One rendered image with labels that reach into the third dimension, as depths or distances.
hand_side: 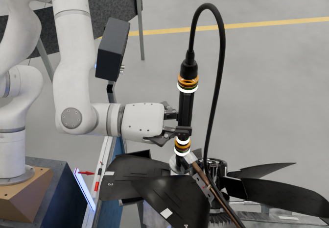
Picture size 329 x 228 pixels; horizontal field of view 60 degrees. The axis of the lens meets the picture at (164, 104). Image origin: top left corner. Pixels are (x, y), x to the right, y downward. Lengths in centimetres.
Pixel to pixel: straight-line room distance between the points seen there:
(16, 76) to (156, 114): 60
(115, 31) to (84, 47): 72
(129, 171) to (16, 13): 60
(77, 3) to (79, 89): 24
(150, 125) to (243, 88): 234
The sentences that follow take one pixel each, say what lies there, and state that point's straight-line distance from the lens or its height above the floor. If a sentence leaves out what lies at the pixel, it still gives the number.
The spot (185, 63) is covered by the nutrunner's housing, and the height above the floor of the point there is 169.
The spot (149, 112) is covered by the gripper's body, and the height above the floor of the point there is 151.
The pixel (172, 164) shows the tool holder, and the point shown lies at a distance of 88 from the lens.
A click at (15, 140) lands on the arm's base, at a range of 118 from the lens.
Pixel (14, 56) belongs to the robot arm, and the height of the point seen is 146.
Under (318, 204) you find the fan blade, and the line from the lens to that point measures 88.
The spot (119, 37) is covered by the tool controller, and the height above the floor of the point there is 124.
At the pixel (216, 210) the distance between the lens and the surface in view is 94.
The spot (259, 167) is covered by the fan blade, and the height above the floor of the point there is 115.
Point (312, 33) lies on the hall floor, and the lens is 402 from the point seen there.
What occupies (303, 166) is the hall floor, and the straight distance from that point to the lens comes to 260.
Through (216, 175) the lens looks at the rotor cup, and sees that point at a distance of 92.
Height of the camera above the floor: 206
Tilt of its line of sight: 49 degrees down
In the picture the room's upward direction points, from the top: straight up
